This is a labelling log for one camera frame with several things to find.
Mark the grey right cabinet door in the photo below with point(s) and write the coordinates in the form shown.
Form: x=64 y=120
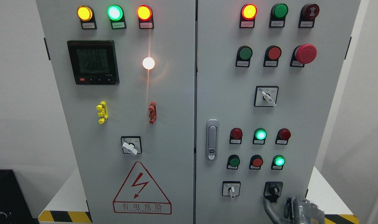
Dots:
x=226 y=93

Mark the dark red lamp left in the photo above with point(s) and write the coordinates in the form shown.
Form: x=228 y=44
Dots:
x=236 y=136

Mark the red lit lamp right door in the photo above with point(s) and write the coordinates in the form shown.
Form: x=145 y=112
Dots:
x=247 y=16

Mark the black box lower left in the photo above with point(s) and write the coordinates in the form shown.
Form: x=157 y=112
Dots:
x=13 y=207

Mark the green unlit top lamp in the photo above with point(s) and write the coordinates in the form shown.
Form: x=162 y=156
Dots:
x=278 y=15

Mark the red electric warning sticker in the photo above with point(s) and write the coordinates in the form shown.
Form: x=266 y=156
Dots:
x=140 y=193

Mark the dark red lamp right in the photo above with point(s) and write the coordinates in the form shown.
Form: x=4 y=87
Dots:
x=283 y=135

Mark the red lit lamp left door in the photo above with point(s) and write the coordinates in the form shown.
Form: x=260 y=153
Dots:
x=145 y=17

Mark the black digital power meter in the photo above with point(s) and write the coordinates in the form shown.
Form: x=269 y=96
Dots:
x=93 y=62

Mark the grey left cabinet door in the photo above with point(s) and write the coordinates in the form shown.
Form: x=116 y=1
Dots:
x=168 y=144

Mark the green push button upper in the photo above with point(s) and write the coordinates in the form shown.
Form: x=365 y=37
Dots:
x=244 y=54

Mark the white selector switch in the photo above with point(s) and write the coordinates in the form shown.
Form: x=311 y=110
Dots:
x=266 y=96
x=231 y=189

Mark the yellow indicator lamp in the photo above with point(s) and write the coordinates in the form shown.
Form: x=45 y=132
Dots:
x=87 y=17

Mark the dark red buzzer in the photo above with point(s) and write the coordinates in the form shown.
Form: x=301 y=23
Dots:
x=307 y=15

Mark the red push button lower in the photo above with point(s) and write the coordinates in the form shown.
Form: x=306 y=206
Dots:
x=256 y=162

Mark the green lit indicator lamp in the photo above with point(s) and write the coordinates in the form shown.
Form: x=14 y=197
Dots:
x=116 y=16

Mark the red emergency stop button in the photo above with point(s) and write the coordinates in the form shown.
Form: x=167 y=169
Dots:
x=303 y=55

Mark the yellow terminal connector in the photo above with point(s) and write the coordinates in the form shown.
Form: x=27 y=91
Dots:
x=102 y=112

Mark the white lit indicator lamp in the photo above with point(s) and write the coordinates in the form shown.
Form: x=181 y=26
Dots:
x=148 y=63

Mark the red lit lamp door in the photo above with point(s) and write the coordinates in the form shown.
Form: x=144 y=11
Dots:
x=145 y=17
x=247 y=16

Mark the dark red lamp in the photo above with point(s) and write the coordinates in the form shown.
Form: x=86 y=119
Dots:
x=236 y=136
x=283 y=135

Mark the green push button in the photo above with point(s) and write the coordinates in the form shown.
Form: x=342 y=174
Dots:
x=244 y=54
x=233 y=162

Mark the red push button upper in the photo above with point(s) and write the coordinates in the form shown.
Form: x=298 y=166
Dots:
x=272 y=55

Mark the silver door handle lock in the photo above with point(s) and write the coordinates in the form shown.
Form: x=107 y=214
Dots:
x=212 y=130

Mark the white selector switch upper right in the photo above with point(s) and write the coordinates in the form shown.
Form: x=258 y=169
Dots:
x=266 y=96

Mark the green lit button lower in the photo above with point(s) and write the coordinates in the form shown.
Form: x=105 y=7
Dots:
x=278 y=162

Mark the black knob selector switch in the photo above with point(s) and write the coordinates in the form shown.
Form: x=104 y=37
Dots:
x=272 y=190

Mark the white selector switch left door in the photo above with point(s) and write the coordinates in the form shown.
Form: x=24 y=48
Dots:
x=131 y=145

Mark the red terminal connector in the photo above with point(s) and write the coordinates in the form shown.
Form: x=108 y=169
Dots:
x=152 y=112

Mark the red push button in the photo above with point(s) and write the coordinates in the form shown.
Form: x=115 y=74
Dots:
x=272 y=55
x=256 y=162

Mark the grey cabinet door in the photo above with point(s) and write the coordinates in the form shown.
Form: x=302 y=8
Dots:
x=226 y=93
x=168 y=144

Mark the green lit lamp middle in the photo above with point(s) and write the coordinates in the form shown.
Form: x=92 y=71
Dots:
x=259 y=136

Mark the white selector switch lower right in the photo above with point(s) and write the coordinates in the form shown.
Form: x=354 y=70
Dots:
x=231 y=189

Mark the green push button lower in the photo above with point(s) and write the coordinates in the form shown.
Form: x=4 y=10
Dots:
x=233 y=162

